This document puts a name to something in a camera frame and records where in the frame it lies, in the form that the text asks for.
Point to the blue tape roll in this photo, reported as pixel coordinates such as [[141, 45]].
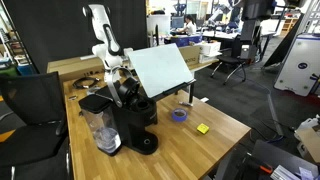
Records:
[[179, 115]]

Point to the printed cardboard box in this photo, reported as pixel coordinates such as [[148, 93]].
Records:
[[190, 55]]

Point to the white whiteboard panel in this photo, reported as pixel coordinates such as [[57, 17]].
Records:
[[160, 68]]

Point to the black office chair silver legs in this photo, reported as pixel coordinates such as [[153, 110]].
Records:
[[233, 60]]

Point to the white marker pen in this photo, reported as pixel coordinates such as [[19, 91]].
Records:
[[185, 104]]

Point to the black Keurig coffee maker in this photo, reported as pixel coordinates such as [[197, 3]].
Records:
[[135, 118]]

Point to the black curtain backdrop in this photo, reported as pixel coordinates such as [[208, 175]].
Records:
[[56, 30]]

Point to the stacked white boxes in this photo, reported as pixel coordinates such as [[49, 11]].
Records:
[[210, 50]]

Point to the blue storage bin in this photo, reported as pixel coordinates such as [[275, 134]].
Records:
[[183, 40]]

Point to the blue cooler box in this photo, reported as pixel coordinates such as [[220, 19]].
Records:
[[26, 69]]

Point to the yellow square block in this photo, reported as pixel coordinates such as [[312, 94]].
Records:
[[203, 128]]

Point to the black equipment case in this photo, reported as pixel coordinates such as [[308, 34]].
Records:
[[283, 160]]

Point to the small metal clip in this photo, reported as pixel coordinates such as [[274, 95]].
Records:
[[72, 97]]

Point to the black flat pad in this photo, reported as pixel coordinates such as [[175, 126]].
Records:
[[106, 91]]

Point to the long flat cardboard box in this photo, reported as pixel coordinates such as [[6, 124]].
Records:
[[73, 66]]

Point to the black whiteboard stand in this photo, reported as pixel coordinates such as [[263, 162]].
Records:
[[180, 87]]

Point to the black mesh office chair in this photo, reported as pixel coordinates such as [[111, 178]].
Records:
[[30, 116]]

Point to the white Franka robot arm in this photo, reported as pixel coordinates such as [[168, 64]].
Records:
[[106, 36]]

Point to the seated person white shirt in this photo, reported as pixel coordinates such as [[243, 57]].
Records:
[[190, 26]]

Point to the white panel blue logo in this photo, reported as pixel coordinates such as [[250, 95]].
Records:
[[300, 65]]

